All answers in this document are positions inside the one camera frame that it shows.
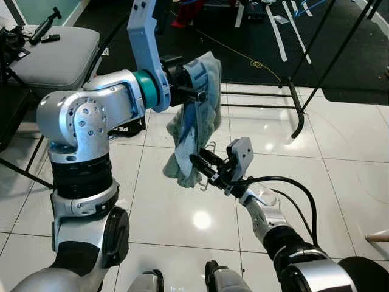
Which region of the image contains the grey wire hanger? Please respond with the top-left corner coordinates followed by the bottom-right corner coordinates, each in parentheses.
top-left (198, 140), bottom-right (218, 192)

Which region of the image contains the grey green lettered garment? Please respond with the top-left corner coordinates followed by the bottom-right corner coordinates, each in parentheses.
top-left (163, 52), bottom-right (222, 188)

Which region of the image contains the red garment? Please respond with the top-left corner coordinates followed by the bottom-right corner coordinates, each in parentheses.
top-left (170, 0), bottom-right (192, 28)

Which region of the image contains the black garment white Petronas print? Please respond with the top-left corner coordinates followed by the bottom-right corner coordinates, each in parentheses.
top-left (109, 119), bottom-right (146, 139)

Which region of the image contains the black metal clothes rack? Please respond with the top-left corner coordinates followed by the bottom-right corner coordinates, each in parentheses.
top-left (219, 0), bottom-right (382, 139)

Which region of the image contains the white tape strip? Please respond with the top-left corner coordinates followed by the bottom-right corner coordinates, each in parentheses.
top-left (283, 0), bottom-right (311, 64)
top-left (266, 5), bottom-right (286, 61)

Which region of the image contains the grey upholstered ottoman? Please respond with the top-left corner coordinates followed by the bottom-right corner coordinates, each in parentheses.
top-left (9, 24), bottom-right (101, 92)

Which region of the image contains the light wooden stick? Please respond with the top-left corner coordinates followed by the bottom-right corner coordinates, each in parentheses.
top-left (365, 230), bottom-right (389, 242)

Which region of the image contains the black and green equipment pile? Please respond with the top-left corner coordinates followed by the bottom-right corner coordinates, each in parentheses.
top-left (0, 27), bottom-right (28, 68)

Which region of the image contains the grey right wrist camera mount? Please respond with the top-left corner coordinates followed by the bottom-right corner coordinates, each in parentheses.
top-left (226, 137), bottom-right (254, 183)

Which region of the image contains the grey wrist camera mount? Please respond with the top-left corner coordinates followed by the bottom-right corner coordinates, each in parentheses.
top-left (226, 137), bottom-right (254, 183)
top-left (128, 0), bottom-right (171, 113)

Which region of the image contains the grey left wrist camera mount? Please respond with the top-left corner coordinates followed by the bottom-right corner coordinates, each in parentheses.
top-left (128, 0), bottom-right (171, 113)

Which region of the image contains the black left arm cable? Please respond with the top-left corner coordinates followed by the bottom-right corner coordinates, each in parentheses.
top-left (85, 24), bottom-right (133, 83)

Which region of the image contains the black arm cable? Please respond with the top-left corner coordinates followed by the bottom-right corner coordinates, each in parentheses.
top-left (240, 175), bottom-right (320, 245)
top-left (85, 24), bottom-right (133, 83)

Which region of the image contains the thin yellow cord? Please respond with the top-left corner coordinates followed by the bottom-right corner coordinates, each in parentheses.
top-left (201, 33), bottom-right (283, 83)

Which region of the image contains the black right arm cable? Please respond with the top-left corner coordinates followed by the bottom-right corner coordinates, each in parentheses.
top-left (240, 175), bottom-right (320, 245)

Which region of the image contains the black camera gimbal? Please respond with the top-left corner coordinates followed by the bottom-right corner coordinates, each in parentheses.
top-left (30, 7), bottom-right (63, 44)

